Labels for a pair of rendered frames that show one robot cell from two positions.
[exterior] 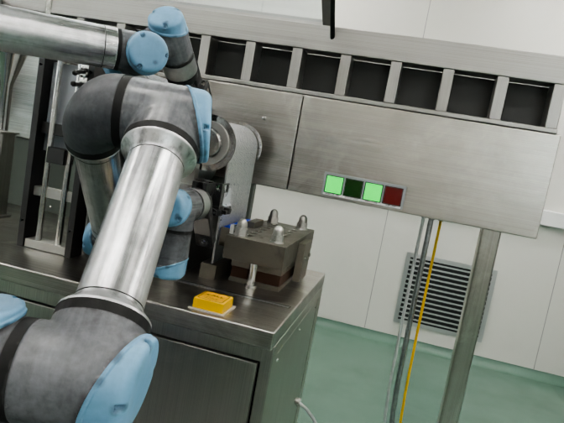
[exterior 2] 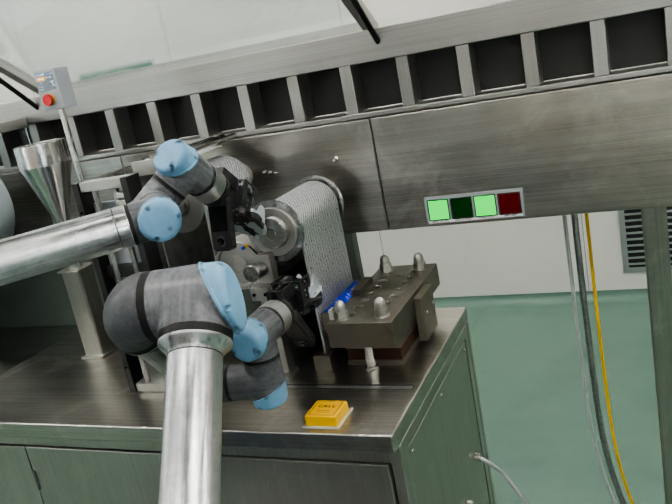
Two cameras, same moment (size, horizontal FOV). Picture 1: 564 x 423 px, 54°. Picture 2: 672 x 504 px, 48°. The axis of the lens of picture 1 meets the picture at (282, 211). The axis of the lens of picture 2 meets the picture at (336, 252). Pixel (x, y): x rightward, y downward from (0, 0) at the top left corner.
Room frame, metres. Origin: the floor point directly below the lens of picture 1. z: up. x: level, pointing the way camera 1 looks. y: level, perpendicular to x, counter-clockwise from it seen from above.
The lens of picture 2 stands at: (-0.17, -0.27, 1.63)
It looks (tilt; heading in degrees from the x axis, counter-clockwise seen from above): 15 degrees down; 12
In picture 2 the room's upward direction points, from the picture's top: 11 degrees counter-clockwise
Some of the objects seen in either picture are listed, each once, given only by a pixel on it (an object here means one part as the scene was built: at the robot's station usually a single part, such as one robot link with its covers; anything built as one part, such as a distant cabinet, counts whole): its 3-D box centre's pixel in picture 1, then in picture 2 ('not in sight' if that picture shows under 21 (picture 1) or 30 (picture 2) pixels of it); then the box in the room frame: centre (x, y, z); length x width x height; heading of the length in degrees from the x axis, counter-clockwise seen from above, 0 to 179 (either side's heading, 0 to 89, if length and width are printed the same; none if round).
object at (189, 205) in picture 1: (178, 208); (256, 335); (1.17, 0.22, 1.11); 0.11 x 0.08 x 0.09; 168
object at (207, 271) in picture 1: (225, 262); (344, 339); (1.56, 0.13, 0.92); 0.28 x 0.04 x 0.04; 167
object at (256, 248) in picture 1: (273, 242); (387, 302); (1.57, 0.01, 1.00); 0.40 x 0.16 x 0.06; 167
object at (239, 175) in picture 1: (236, 195); (329, 267); (1.56, 0.13, 1.11); 0.23 x 0.01 x 0.18; 167
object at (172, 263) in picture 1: (163, 251); (258, 380); (1.17, 0.24, 1.01); 0.11 x 0.08 x 0.11; 93
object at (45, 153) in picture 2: not in sight; (42, 153); (1.71, 0.90, 1.50); 0.14 x 0.14 x 0.06
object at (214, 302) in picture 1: (213, 302); (326, 413); (1.19, 0.11, 0.91); 0.07 x 0.07 x 0.02; 77
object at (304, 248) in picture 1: (303, 259); (426, 311); (1.57, -0.08, 0.96); 0.10 x 0.03 x 0.11; 167
